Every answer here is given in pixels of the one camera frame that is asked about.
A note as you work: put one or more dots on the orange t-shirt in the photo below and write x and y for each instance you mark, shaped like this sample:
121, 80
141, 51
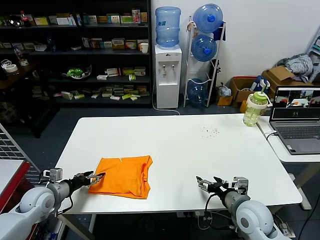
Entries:
122, 175

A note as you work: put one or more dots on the open cardboard box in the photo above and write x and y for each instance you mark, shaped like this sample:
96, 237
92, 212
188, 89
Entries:
237, 94

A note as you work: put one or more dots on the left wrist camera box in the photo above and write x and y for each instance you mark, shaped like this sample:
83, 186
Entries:
55, 175

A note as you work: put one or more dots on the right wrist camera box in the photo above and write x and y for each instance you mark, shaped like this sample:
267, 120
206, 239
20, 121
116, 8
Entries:
241, 185

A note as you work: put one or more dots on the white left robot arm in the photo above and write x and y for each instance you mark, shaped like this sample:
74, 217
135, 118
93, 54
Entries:
35, 202

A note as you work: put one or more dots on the white paper cup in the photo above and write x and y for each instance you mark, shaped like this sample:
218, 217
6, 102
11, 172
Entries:
144, 48

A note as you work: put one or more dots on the knotted plastic bag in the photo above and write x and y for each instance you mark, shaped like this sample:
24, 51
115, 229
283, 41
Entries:
224, 90

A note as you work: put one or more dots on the green drink bottle with straw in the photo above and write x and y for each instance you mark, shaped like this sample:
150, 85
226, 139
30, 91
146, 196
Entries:
252, 114

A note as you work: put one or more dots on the yellow white medicine box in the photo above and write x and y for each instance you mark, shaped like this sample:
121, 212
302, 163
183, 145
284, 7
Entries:
118, 44

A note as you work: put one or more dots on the black stand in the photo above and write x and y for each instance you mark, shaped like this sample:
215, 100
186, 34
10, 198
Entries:
219, 68

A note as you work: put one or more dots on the white side table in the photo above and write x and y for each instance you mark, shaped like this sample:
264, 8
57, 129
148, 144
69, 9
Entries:
300, 158

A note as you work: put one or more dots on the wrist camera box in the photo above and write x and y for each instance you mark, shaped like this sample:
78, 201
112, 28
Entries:
55, 175
241, 185

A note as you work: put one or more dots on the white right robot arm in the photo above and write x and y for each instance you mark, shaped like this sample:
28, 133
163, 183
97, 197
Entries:
252, 220

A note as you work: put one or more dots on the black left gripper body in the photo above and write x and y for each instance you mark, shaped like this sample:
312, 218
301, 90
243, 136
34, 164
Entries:
80, 181

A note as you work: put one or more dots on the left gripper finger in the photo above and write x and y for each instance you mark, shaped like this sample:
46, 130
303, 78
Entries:
88, 173
96, 178

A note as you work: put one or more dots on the clear glass dome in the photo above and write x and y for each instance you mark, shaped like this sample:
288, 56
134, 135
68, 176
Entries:
15, 20

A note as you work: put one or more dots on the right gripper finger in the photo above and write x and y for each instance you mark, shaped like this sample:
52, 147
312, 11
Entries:
203, 184
220, 181

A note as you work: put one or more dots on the bowl of green fruit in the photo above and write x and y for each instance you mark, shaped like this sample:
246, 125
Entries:
74, 72

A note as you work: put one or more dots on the green white medicine box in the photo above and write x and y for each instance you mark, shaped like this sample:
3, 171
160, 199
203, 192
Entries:
126, 19

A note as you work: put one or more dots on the white metal jug rack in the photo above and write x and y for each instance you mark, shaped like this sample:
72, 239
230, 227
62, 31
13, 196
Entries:
213, 74

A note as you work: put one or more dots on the white water dispenser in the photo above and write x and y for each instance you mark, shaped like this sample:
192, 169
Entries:
167, 82

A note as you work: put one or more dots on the white red medicine box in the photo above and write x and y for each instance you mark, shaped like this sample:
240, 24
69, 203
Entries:
113, 72

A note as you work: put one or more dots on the white round device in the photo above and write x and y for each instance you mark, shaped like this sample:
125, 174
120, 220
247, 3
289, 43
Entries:
10, 67

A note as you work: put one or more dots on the light grey plastic stand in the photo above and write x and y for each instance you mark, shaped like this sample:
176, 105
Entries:
315, 47

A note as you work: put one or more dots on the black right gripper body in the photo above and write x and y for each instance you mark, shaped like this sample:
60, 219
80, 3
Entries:
220, 188

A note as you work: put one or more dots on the pink red medicine box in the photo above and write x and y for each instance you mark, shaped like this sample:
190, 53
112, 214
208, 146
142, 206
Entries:
136, 15

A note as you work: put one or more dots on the blue water jug with label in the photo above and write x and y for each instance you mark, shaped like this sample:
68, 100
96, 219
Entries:
168, 27

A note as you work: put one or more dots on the flat white medicine box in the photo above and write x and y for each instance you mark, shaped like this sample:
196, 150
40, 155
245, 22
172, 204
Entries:
102, 77

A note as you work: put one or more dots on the large cardboard box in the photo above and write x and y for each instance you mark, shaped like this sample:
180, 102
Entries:
277, 74

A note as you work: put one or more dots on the cola bottle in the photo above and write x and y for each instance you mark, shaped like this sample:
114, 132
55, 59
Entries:
25, 20

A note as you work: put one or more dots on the orange white medicine box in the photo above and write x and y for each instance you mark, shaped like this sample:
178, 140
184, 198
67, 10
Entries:
131, 45

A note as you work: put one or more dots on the grey laptop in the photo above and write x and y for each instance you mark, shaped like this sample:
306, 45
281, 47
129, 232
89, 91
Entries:
297, 132

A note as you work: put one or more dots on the small green medicine box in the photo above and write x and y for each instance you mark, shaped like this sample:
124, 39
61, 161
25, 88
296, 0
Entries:
132, 77

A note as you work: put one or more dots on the grey pile of clothes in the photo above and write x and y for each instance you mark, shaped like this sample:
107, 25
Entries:
299, 64

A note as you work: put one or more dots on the blue white bag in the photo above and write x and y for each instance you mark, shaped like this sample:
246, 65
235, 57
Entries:
259, 84

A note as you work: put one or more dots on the small yellow cardboard box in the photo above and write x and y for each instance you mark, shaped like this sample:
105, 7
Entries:
224, 100

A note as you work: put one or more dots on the red white cabinet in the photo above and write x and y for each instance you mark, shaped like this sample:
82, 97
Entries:
10, 170

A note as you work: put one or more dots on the black shelf unit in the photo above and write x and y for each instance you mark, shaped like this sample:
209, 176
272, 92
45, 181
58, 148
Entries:
62, 52

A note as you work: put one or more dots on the clear plastic bottle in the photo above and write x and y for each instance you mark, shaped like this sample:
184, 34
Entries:
20, 57

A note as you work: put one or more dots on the blue plastic bottle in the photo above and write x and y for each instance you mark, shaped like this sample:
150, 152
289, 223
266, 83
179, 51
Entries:
51, 45

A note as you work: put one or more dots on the dark brown table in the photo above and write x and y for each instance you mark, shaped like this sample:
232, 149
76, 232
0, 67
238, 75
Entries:
25, 74

